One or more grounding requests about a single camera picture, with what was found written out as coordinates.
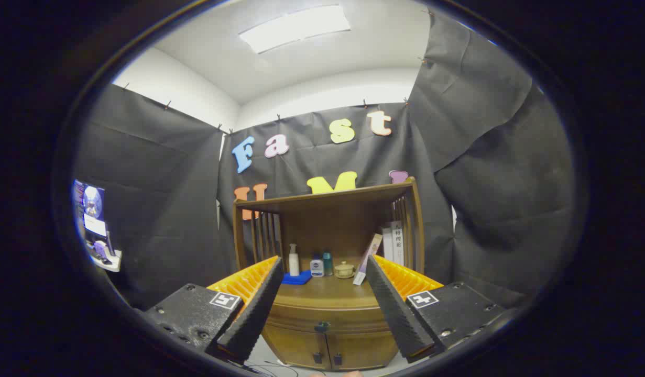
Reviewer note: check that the wooden cabinet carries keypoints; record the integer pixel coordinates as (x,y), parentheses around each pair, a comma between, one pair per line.
(327,230)

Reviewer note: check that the ceiling light panel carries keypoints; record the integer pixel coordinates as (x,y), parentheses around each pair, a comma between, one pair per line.
(296,27)

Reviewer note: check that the teal bottle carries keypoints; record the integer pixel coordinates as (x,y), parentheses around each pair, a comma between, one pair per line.
(328,264)

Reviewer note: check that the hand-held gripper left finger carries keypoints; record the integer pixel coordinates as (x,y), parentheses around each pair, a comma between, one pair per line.
(254,314)

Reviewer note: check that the wooden drawer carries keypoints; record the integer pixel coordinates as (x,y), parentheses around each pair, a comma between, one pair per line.
(301,319)

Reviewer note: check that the small lidded ceramic cup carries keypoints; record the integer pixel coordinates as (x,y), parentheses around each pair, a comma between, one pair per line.
(345,270)

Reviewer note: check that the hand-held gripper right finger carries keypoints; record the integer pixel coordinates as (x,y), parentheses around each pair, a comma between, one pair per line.
(395,314)

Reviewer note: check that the white book black spine text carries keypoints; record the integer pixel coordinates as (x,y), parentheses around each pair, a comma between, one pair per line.
(398,246)

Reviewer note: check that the white pump bottle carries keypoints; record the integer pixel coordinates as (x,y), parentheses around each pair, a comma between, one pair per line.
(294,267)

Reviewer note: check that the wooden cabinet door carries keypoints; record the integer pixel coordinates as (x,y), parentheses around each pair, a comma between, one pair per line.
(361,351)
(296,345)

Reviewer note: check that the wooden countertop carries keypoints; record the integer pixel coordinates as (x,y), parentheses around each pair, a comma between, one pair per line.
(327,293)

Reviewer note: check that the blue folded cloth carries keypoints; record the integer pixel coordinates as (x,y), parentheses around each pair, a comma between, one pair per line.
(297,278)

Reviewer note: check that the pale purple white book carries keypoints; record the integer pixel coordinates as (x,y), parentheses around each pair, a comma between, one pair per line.
(367,262)

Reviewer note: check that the white lotion bottle blue cap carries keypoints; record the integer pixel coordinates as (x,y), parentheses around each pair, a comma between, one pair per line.
(317,269)

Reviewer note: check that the black backdrop cloth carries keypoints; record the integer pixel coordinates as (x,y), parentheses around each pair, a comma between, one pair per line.
(160,209)

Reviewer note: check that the small purple object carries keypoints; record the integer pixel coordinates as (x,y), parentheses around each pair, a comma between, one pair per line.
(100,250)

